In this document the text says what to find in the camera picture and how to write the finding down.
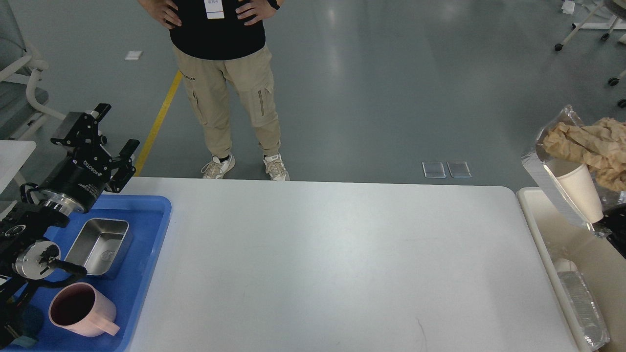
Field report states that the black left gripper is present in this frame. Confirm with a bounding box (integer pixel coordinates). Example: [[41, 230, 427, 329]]
[[38, 103, 139, 213]]

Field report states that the stainless steel rectangular container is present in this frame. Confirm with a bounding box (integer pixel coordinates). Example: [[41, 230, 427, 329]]
[[65, 218, 133, 280]]

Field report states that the pink ribbed mug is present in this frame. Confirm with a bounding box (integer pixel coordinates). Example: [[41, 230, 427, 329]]
[[48, 282, 120, 338]]

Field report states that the aluminium foil tray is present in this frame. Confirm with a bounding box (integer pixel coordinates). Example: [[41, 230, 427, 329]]
[[522, 105, 625, 238]]

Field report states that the white paper cup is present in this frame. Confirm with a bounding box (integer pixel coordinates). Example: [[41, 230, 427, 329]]
[[546, 158, 604, 223]]

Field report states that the brown paper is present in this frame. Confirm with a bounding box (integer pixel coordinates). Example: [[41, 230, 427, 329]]
[[542, 117, 626, 192]]

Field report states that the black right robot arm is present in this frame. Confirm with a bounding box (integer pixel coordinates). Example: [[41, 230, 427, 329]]
[[596, 203, 626, 259]]

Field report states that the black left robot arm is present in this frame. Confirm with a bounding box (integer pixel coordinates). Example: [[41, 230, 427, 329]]
[[0, 103, 139, 348]]

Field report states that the blue plastic tray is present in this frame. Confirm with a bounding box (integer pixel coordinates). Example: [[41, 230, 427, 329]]
[[30, 194, 171, 352]]

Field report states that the white side table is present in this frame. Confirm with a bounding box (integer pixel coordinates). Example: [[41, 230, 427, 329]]
[[0, 140, 37, 194]]

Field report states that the white paper scrap on floor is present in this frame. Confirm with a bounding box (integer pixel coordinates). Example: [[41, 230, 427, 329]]
[[124, 50, 143, 61]]

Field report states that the person in black shirt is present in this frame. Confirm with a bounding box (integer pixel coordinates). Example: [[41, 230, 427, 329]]
[[139, 0, 290, 181]]

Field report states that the teal mug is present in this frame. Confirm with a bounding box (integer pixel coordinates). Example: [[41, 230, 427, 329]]
[[0, 305, 44, 349]]

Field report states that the clear floor plate left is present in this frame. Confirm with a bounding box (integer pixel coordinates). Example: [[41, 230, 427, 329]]
[[421, 162, 447, 178]]

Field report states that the clear floor plate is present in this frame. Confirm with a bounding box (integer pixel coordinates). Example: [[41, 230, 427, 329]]
[[421, 162, 447, 178], [447, 161, 472, 178]]

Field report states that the clear floor plate right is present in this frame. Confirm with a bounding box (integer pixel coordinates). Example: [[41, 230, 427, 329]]
[[447, 161, 472, 178]]

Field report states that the beige plastic bin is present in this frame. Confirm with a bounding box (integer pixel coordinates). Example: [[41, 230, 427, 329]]
[[517, 187, 626, 352]]

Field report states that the white wheeled furniture frame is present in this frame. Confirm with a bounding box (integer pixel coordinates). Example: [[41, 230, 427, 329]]
[[549, 0, 625, 116]]

